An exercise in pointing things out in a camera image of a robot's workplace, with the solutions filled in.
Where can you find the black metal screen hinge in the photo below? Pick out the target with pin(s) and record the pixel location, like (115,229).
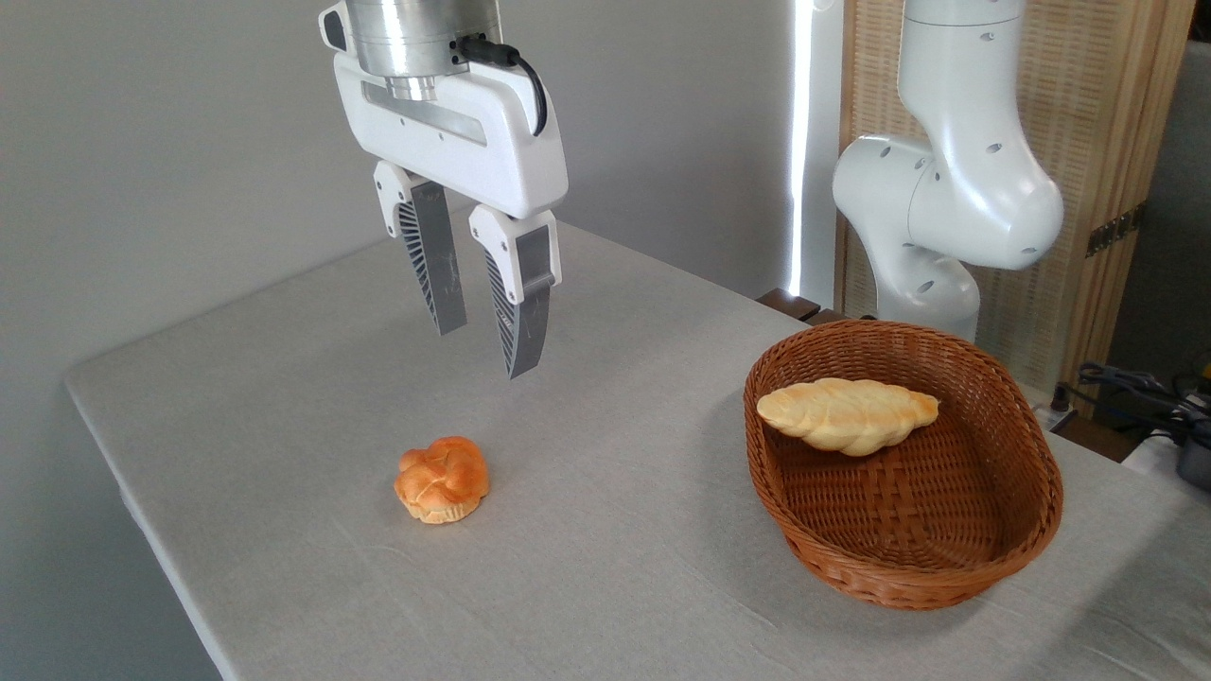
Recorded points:
(1114,230)

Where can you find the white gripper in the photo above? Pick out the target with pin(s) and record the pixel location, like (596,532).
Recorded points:
(511,151)

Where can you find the round orange bread bun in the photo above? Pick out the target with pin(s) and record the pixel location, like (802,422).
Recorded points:
(443,480)

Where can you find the dark brown wooden furniture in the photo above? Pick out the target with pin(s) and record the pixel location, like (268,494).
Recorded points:
(790,305)

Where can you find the brown wicker basket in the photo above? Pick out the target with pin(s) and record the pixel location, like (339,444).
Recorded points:
(899,572)

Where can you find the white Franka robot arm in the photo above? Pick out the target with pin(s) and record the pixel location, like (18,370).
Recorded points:
(956,189)

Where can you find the long braided bread loaf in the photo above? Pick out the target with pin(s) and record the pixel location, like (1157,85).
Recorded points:
(842,416)

